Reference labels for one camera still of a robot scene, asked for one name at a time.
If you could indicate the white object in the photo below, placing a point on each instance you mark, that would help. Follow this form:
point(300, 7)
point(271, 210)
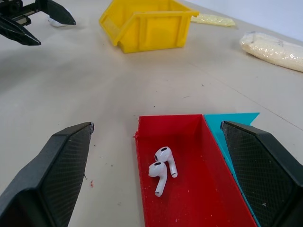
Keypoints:
point(55, 22)

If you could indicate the pale yellow grain bag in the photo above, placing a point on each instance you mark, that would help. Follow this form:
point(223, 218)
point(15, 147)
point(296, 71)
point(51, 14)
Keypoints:
point(213, 20)

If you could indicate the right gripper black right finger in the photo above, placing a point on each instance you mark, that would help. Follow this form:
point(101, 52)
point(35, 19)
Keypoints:
point(265, 170)

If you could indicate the red rectangular tray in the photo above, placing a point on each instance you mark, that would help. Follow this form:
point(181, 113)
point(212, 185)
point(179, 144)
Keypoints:
point(201, 177)

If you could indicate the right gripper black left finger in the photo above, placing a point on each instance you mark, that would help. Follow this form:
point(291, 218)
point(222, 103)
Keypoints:
point(47, 170)

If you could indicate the yellow plastic bin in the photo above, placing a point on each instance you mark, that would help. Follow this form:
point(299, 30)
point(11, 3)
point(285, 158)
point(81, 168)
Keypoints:
point(154, 30)

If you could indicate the white grain bag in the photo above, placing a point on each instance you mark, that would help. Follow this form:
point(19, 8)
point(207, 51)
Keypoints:
point(272, 50)

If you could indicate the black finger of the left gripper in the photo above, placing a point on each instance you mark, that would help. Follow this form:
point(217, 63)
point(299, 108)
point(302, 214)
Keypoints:
point(58, 13)
point(19, 33)

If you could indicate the teal rectangular tray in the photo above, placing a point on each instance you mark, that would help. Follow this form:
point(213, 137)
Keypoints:
point(215, 125)

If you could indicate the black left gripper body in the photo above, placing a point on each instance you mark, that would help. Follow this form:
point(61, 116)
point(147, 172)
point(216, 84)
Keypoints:
point(14, 9)

